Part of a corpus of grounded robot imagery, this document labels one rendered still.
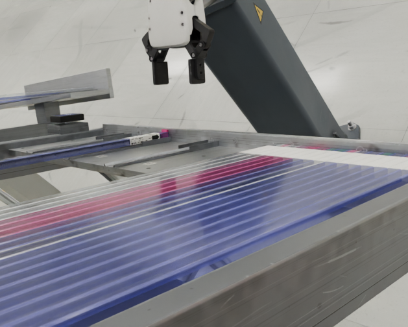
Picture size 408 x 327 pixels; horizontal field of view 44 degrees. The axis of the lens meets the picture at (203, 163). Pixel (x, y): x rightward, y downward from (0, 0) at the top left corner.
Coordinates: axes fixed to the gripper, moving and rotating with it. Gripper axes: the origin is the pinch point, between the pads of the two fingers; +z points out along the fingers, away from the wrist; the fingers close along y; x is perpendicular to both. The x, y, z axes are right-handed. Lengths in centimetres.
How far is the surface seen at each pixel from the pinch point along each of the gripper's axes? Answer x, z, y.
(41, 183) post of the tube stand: 7.4, 21.8, 39.7
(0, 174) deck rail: 24.3, 14.2, 19.0
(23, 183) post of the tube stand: 11.5, 20.8, 39.5
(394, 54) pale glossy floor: -113, -3, 15
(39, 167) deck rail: 17.4, 14.3, 19.0
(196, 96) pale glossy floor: -99, 10, 100
